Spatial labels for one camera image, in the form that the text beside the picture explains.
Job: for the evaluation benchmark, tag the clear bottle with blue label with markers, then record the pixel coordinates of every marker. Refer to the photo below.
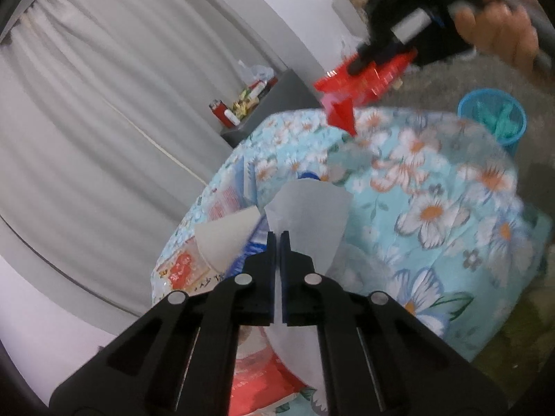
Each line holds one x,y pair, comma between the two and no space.
308,176

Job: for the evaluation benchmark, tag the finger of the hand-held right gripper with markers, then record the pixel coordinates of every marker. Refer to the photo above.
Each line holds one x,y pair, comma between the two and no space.
377,54

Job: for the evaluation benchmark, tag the clear plastic bag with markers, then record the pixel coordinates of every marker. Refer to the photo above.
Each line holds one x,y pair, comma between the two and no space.
258,71

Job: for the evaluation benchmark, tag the white paper cone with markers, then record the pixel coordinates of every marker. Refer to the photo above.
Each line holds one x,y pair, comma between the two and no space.
223,236

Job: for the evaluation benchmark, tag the blue floral blanket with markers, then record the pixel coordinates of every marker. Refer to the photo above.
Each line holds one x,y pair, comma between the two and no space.
433,234

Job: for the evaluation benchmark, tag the person's right hand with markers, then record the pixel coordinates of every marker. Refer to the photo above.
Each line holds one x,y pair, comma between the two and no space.
503,21

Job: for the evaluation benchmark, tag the red white snack packet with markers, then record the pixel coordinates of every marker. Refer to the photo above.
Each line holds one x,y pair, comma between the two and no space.
182,268

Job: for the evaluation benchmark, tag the blue white packet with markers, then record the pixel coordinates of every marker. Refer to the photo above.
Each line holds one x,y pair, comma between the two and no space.
227,199

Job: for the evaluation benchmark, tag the large red snack packet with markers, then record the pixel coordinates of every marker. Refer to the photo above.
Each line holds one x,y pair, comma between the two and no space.
260,377

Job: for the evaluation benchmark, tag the teal plastic bag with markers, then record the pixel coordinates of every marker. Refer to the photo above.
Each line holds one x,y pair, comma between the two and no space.
494,119

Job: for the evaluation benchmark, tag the white curtain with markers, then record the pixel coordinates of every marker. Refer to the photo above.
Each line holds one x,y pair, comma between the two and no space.
108,117

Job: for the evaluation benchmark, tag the red plastic bag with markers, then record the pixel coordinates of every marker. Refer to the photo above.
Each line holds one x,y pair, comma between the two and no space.
373,80

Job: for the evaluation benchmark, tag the white paper sheet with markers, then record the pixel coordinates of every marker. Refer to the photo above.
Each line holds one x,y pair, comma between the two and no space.
312,216

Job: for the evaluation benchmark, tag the blue plastic wastebasket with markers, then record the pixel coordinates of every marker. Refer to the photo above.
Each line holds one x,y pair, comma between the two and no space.
518,117

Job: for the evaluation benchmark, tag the grey cabinet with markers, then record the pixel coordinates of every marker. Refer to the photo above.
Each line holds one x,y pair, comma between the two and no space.
277,99

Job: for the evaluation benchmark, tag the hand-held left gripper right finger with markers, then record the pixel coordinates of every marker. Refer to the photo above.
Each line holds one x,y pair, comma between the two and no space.
285,268

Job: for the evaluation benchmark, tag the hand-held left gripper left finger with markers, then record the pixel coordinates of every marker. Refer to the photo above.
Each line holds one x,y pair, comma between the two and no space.
271,268

